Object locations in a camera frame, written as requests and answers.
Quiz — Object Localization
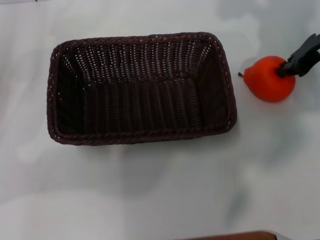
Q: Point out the red toy pear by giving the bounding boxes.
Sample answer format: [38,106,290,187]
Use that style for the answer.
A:
[237,55,297,103]

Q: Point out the dark brown woven basket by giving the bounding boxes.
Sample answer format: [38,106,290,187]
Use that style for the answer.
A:
[46,31,238,146]

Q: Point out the brown wooden edge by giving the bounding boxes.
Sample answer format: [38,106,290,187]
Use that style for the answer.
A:
[179,230,279,240]

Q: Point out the white tablecloth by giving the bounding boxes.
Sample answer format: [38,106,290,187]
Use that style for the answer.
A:
[0,0,320,240]

